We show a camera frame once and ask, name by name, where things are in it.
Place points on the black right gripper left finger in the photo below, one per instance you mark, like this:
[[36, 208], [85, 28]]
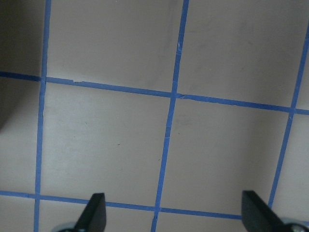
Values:
[[93, 217]]

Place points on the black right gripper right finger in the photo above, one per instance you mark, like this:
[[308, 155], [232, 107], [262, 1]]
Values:
[[256, 216]]

